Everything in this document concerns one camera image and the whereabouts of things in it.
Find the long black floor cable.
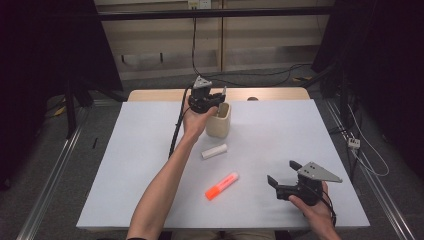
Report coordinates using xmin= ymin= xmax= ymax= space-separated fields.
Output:
xmin=191 ymin=18 xmax=313 ymax=88

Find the beige pen holder cup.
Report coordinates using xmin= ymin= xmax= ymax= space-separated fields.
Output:
xmin=205 ymin=101 xmax=232 ymax=139

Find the right hand-held gripper cable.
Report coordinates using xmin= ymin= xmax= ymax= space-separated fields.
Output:
xmin=319 ymin=190 xmax=338 ymax=228

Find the aluminium floor rail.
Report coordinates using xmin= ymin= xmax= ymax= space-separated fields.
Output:
xmin=324 ymin=99 xmax=416 ymax=240
xmin=16 ymin=99 xmax=91 ymax=240

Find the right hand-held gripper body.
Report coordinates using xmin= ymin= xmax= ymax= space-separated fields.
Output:
xmin=275 ymin=161 xmax=344 ymax=207

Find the white cylindrical stick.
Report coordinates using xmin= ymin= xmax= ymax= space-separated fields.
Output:
xmin=201 ymin=143 xmax=229 ymax=160

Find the black metal stand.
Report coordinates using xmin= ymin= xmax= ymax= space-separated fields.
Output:
xmin=311 ymin=59 xmax=354 ymax=134
xmin=63 ymin=78 xmax=128 ymax=139

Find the person's left hand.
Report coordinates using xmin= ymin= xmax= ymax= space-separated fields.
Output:
xmin=182 ymin=104 xmax=219 ymax=144

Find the white cable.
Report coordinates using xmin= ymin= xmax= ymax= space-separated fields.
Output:
xmin=346 ymin=104 xmax=390 ymax=178

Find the orange highlighter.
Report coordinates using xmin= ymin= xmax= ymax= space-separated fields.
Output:
xmin=204 ymin=171 xmax=240 ymax=202

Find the hand-held gripper cable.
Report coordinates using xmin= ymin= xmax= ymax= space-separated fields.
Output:
xmin=319 ymin=190 xmax=338 ymax=228
xmin=168 ymin=85 xmax=194 ymax=159

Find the left hand-held gripper cable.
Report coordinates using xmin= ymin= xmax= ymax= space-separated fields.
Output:
xmin=168 ymin=85 xmax=194 ymax=159

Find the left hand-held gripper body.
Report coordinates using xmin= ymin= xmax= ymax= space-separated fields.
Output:
xmin=188 ymin=75 xmax=216 ymax=114

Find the white wall socket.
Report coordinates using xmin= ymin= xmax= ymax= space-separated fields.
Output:
xmin=187 ymin=0 xmax=213 ymax=10

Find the wooden table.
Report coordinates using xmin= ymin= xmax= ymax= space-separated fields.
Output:
xmin=127 ymin=87 xmax=311 ymax=103

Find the black curtain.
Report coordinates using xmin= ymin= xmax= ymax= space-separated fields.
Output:
xmin=0 ymin=0 xmax=124 ymax=191
xmin=311 ymin=0 xmax=424 ymax=181

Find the person's right hand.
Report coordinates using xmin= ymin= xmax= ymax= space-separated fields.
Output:
xmin=288 ymin=182 xmax=334 ymax=231

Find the black horizontal bar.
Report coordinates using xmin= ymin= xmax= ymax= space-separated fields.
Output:
xmin=98 ymin=5 xmax=334 ymax=22

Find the light grey table mat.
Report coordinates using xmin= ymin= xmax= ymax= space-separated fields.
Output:
xmin=75 ymin=99 xmax=371 ymax=231

